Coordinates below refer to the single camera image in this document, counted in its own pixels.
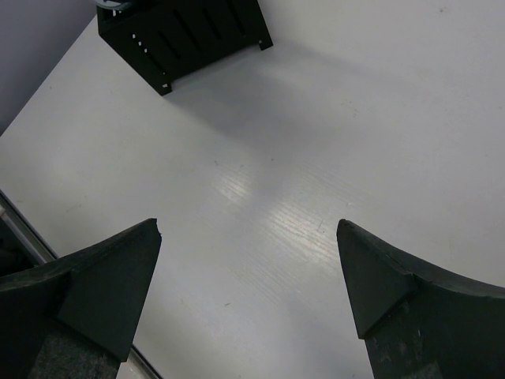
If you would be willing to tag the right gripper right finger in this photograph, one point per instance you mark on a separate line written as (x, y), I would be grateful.
(419, 320)

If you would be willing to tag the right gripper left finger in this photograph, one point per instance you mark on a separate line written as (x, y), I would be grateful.
(79, 300)

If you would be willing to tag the black slotted organizer box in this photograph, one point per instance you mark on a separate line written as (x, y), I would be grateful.
(164, 41)

